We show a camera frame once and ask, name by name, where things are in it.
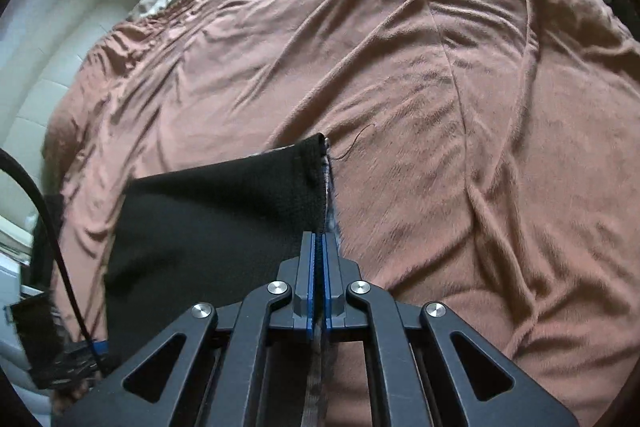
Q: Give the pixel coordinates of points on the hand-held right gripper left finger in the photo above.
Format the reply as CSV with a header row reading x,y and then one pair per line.
x,y
312,267

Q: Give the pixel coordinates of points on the black pants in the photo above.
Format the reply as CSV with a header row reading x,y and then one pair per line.
x,y
210,217

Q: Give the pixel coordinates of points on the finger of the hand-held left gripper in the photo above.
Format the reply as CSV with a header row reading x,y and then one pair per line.
x,y
82,359

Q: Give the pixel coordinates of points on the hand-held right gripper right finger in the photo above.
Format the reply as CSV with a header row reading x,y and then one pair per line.
x,y
326,267

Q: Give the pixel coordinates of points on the brown blanket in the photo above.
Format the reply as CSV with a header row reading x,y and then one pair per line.
x,y
400,82

